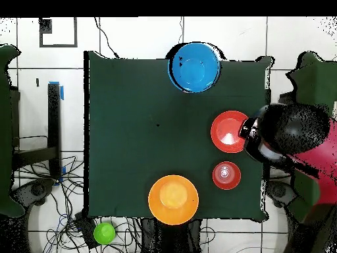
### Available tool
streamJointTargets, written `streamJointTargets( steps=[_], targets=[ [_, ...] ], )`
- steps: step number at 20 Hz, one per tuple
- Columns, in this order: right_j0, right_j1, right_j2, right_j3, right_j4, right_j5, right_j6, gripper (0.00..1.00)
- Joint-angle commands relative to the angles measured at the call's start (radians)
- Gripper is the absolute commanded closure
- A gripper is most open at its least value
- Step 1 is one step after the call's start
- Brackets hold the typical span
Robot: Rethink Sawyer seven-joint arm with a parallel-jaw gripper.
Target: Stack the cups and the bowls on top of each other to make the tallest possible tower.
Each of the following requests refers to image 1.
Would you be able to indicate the large shallow orange bowl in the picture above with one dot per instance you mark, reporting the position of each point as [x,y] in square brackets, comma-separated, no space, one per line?
[226,129]

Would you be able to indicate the large blue bowl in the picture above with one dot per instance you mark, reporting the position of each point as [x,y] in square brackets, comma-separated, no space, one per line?
[194,68]

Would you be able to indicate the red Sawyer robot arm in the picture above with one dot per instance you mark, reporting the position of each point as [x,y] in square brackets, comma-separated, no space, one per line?
[297,129]

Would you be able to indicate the dark green table cloth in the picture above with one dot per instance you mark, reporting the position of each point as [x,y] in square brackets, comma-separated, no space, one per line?
[158,145]

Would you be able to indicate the large yellow bowl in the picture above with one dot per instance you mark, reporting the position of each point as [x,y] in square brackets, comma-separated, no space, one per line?
[173,200]

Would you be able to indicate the small orange bowl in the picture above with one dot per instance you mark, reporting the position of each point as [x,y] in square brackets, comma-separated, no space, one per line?
[226,175]

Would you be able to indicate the green cup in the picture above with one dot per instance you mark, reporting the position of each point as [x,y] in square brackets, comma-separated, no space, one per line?
[104,234]

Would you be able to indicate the blue tape strip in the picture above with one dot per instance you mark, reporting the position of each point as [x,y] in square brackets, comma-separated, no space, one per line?
[62,92]

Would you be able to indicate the grey stand base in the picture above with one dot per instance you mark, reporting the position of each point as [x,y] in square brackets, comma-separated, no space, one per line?
[279,191]

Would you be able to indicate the black stand base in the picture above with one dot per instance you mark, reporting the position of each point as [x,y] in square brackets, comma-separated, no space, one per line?
[36,189]

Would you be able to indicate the neighbouring green table cloth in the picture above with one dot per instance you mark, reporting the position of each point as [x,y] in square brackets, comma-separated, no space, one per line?
[313,84]
[5,131]

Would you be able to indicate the black square floor marker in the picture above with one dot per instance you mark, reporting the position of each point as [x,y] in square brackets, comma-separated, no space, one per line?
[45,26]

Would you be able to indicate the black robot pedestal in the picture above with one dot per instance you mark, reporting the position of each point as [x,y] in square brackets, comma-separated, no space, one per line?
[171,237]

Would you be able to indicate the black table frame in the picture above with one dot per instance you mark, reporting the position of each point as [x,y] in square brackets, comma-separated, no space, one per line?
[54,118]

